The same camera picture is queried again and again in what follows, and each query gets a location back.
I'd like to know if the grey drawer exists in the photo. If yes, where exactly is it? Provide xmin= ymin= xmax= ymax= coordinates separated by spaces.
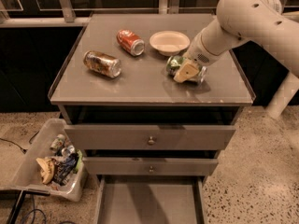
xmin=83 ymin=157 xmax=218 ymax=176
xmin=93 ymin=175 xmax=208 ymax=224
xmin=64 ymin=124 xmax=235 ymax=150

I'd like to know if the brown soda can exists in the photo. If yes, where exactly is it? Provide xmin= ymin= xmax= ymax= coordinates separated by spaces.
xmin=83 ymin=50 xmax=121 ymax=78

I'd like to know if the grey middle drawer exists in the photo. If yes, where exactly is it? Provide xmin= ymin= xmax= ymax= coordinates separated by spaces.
xmin=83 ymin=157 xmax=218 ymax=176

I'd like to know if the small can in bin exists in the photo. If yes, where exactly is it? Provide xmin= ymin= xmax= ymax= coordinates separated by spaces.
xmin=50 ymin=134 xmax=65 ymax=152

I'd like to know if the red soda can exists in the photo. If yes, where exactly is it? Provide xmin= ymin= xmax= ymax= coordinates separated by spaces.
xmin=116 ymin=29 xmax=145 ymax=56

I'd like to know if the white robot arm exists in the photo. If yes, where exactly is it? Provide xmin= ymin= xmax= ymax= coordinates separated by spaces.
xmin=174 ymin=0 xmax=299 ymax=83

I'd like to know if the grey top drawer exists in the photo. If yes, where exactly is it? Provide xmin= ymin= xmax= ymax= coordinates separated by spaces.
xmin=64 ymin=124 xmax=235 ymax=150

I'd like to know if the tan crumpled object in bin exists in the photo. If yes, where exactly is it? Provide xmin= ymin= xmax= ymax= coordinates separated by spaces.
xmin=36 ymin=158 xmax=55 ymax=185

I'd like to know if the clear plastic bin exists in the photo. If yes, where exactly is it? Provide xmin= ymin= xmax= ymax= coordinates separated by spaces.
xmin=1 ymin=119 xmax=88 ymax=202

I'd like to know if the black floor cable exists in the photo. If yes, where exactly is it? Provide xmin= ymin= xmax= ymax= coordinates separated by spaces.
xmin=0 ymin=130 xmax=41 ymax=155

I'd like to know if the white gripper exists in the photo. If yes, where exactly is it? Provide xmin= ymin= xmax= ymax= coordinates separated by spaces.
xmin=174 ymin=31 xmax=226 ymax=83

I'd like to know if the grey bottom drawer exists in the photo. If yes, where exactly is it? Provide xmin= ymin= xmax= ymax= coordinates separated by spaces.
xmin=93 ymin=175 xmax=208 ymax=224

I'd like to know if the grey drawer cabinet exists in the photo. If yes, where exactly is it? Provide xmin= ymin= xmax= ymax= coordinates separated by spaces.
xmin=47 ymin=13 xmax=257 ymax=224

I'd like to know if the metal window railing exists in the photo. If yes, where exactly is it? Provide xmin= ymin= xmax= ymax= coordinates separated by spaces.
xmin=0 ymin=0 xmax=299 ymax=29

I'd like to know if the dark blue snack bag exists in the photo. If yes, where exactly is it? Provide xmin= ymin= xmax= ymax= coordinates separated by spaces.
xmin=53 ymin=153 xmax=78 ymax=186

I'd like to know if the blue floor cable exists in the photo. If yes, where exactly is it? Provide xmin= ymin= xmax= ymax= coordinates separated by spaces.
xmin=21 ymin=194 xmax=48 ymax=224

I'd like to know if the white paper bowl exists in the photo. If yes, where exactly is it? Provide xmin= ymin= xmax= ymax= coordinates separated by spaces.
xmin=149 ymin=31 xmax=190 ymax=56

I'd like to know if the white pole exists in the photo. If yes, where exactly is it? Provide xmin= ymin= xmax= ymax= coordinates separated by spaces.
xmin=265 ymin=72 xmax=299 ymax=119

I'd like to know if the crushed green can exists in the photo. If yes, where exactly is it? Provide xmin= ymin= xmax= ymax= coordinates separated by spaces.
xmin=166 ymin=55 xmax=207 ymax=83

